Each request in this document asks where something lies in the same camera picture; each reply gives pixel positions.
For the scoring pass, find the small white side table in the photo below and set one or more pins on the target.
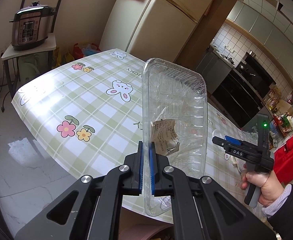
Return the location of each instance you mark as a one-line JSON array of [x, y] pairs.
[[10, 53]]

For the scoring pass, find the clear plastic tray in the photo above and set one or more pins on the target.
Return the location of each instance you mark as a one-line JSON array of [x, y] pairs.
[[174, 112]]

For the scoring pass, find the electric pressure cooker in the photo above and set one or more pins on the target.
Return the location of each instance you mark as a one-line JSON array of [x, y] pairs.
[[31, 26]]

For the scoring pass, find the black oven stove unit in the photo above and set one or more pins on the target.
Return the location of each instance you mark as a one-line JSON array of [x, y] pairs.
[[241, 94]]

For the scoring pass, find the red hanging apron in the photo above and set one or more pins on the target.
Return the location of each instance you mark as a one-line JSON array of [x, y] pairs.
[[283, 162]]

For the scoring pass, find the person's right forearm sleeve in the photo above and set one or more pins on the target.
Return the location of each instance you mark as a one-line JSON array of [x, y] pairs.
[[280, 213]]

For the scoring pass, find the grey kitchen counter cabinets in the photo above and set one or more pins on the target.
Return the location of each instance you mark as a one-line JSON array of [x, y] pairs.
[[214, 68]]

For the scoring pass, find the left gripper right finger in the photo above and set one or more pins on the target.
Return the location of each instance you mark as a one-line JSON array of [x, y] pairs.
[[152, 163]]

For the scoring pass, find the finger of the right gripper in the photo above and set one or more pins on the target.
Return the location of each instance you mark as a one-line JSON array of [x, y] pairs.
[[233, 140]]

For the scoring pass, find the wire rack with snacks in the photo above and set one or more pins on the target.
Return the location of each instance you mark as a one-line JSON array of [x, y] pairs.
[[280, 127]]

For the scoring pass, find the person's right hand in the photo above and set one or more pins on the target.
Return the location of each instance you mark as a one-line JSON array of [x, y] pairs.
[[271, 188]]

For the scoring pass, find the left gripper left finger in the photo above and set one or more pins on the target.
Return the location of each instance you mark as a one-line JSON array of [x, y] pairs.
[[141, 154]]

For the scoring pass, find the beige refrigerator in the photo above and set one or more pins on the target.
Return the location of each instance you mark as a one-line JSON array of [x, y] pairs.
[[152, 28]]

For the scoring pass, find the brown round trash bin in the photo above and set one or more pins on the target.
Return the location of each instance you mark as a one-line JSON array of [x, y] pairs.
[[163, 231]]

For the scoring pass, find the green plaid bunny tablecloth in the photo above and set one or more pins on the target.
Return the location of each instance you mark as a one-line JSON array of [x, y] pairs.
[[86, 114]]

